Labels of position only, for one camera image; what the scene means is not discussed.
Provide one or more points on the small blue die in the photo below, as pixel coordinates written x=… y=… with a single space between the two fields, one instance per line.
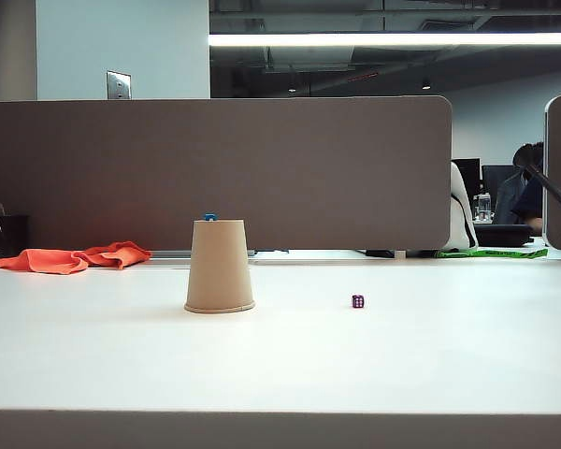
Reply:
x=210 y=217

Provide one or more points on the upside-down brown paper cup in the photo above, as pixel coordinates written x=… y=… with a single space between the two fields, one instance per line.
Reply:
x=220 y=269

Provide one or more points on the small purple die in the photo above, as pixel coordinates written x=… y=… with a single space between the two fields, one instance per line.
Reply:
x=358 y=301

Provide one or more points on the wide brown desk divider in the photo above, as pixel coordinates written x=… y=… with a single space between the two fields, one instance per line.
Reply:
x=308 y=173

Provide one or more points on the black computer monitor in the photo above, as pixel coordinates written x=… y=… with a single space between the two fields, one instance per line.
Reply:
x=470 y=173
x=492 y=178

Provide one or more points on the black pendant ceiling lamp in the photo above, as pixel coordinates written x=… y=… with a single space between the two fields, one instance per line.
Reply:
x=426 y=85

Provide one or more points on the clear water bottle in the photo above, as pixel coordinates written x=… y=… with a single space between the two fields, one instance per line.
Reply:
x=484 y=208

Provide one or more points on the long ceiling light strip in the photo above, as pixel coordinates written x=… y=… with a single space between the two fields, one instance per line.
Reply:
x=378 y=39

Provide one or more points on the green tape strip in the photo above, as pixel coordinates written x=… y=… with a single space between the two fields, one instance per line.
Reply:
x=495 y=253

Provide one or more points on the flat black desk object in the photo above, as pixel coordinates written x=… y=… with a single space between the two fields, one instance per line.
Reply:
x=502 y=234

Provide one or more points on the crumpled orange cloth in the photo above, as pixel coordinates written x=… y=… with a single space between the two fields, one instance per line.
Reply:
x=51 y=261

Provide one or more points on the seated person in blue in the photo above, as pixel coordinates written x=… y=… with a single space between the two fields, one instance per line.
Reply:
x=512 y=201

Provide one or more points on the dark box with clutter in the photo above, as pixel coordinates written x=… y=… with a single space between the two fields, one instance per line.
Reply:
x=4 y=234

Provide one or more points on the black diagonal pole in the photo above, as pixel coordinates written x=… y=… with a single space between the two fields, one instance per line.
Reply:
x=556 y=187

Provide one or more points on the metal wall outlet plate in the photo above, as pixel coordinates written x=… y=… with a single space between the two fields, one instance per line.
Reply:
x=118 y=85

